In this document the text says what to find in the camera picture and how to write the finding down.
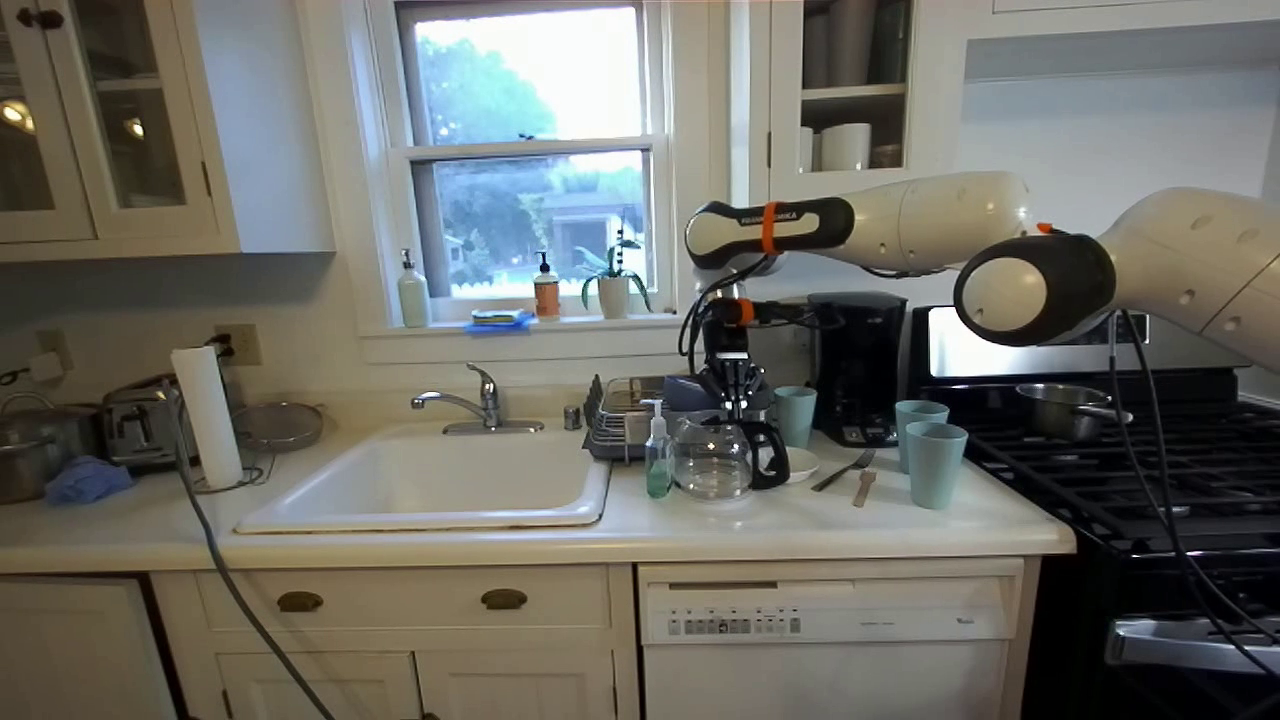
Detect orange soap bottle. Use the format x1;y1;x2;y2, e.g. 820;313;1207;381
533;246;564;322

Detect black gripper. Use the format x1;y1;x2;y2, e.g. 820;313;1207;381
697;290;775;412

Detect teal plastic cup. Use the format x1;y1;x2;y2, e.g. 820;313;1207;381
773;385;820;453
904;420;971;510
891;394;953;471

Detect white kitchen sink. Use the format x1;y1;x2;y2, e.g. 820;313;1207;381
237;426;617;540

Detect black power cord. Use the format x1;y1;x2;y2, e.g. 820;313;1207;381
164;394;341;720

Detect black gas stove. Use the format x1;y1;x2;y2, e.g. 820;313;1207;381
914;304;1280;720

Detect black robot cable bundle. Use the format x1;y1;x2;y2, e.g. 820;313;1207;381
1098;308;1280;689

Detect steel pot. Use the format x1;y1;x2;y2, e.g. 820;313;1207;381
0;402;98;509

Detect black dish rack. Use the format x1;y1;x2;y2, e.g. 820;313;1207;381
578;372;751;468

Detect white soap bottle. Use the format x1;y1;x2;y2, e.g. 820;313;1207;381
395;246;434;332

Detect wall power outlet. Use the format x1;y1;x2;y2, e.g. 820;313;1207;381
210;318;265;372

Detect glass lid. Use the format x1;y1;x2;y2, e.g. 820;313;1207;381
237;394;329;456

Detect white mug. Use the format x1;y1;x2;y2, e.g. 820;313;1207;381
811;118;874;177

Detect chrome faucet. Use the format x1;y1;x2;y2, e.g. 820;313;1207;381
406;359;546;441

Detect white dishwasher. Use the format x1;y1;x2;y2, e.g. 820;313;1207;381
634;555;1040;720

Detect blue sponge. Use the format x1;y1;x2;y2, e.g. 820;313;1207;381
462;308;543;337

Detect white wall cabinet with mugs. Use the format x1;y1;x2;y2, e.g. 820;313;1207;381
727;0;1280;239

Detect white glass-door wall cabinet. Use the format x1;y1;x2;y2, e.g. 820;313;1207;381
0;0;335;264

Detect white pot with plant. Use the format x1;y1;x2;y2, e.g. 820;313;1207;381
578;226;656;322

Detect white paper towel roll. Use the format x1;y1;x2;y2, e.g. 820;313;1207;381
166;339;251;493

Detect steel saucepan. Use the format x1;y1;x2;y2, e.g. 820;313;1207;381
1010;381;1141;445

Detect white base cabinet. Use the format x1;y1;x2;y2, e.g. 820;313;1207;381
0;565;644;720

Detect black drip coffee maker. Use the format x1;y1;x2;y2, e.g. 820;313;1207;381
809;290;910;453

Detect clear glass coffee carafe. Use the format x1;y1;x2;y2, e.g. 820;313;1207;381
666;399;792;502

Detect blue cloth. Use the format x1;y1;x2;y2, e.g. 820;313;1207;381
40;453;137;510

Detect kitchen window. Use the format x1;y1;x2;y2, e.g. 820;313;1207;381
391;0;673;328

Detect black measuring spoon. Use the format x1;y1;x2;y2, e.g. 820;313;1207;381
809;453;881;496

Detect silver toaster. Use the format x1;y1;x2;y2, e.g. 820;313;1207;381
94;376;193;471

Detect teal hand soap dispenser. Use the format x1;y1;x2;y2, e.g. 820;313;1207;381
639;394;681;502

